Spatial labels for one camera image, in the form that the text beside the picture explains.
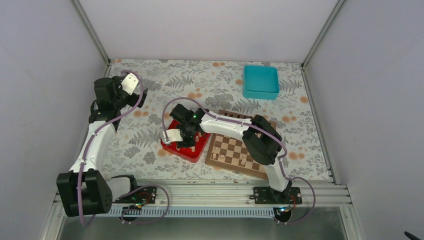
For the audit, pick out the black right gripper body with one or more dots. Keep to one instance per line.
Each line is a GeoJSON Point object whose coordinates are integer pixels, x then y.
{"type": "Point", "coordinates": [191, 142]}

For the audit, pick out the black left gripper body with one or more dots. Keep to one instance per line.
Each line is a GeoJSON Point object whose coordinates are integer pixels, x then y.
{"type": "Point", "coordinates": [118, 102]}

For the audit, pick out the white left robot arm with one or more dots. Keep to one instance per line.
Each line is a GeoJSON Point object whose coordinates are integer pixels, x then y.
{"type": "Point", "coordinates": [83, 189]}

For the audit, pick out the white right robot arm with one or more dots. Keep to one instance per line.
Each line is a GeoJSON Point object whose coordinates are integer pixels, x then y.
{"type": "Point", "coordinates": [263, 146]}

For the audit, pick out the red square plastic tray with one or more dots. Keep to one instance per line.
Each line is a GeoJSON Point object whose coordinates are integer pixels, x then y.
{"type": "Point", "coordinates": [191, 154]}

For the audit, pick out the wooden chessboard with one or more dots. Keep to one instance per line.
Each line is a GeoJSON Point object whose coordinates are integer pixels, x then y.
{"type": "Point", "coordinates": [232, 151]}

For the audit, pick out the floral patterned table mat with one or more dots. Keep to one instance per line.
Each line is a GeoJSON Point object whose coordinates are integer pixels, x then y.
{"type": "Point", "coordinates": [217, 85]}

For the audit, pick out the teal square plastic bin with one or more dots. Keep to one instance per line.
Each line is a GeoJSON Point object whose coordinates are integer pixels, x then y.
{"type": "Point", "coordinates": [260, 82]}

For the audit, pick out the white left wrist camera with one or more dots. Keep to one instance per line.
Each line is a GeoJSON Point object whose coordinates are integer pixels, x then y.
{"type": "Point", "coordinates": [129, 83]}

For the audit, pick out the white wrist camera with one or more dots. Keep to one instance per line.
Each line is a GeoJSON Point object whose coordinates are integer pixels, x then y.
{"type": "Point", "coordinates": [170, 136]}
{"type": "Point", "coordinates": [129, 83]}

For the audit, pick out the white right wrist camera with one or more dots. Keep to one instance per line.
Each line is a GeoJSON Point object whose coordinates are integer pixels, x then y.
{"type": "Point", "coordinates": [170, 136]}

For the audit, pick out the aluminium corner frame post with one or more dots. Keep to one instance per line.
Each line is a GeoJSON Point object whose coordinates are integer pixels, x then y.
{"type": "Point", "coordinates": [91, 31]}

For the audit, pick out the right aluminium frame post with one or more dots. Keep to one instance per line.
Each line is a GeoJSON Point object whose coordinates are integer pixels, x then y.
{"type": "Point", "coordinates": [325, 28]}

